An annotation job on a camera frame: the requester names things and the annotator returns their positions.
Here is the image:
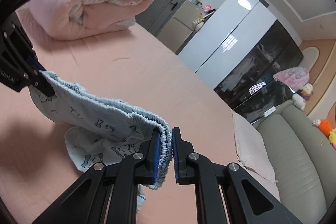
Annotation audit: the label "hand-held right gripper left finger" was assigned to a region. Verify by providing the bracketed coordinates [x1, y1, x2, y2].
[31, 130, 161, 224]

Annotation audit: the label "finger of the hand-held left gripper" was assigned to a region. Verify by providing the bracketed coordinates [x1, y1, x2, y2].
[28, 56, 48, 73]
[24, 68, 56, 97]

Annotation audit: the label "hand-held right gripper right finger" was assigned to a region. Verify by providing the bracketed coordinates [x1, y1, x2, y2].
[172, 127, 302, 224]

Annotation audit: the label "light blue printed shorts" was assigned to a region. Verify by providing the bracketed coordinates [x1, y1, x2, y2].
[28, 70, 174, 214]

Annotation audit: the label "pale pink pillow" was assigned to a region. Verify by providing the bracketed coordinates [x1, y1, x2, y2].
[231, 109, 279, 184]

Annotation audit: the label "pink bed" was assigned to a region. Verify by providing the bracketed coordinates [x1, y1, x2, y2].
[0, 7, 281, 224]

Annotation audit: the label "white wardrobe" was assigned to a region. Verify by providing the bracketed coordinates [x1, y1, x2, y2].
[177, 0, 277, 89]

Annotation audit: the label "white power strip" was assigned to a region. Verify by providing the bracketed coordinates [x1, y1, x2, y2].
[263, 106, 277, 117]

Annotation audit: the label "grey-green padded headboard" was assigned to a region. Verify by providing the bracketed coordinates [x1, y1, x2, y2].
[252, 99, 336, 216]

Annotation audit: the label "dark glass wardrobe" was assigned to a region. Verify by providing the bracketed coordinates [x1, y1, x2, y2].
[213, 19, 305, 123]

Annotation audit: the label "beige small fridge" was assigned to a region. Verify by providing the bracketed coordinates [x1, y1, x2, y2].
[156, 0, 208, 55]

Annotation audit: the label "white plush toy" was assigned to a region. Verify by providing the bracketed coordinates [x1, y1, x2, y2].
[292, 93, 306, 111]

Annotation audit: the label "cream hanging bag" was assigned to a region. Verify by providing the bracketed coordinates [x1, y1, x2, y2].
[193, 18, 206, 30]

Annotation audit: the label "pink printed cloth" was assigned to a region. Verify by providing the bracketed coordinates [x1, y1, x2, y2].
[273, 67, 310, 93]

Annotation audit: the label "yellow-haired doll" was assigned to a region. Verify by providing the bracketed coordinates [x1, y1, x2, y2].
[301, 83, 314, 97]

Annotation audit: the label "orange plush toy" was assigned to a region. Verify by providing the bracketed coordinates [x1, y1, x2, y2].
[318, 119, 334, 138]

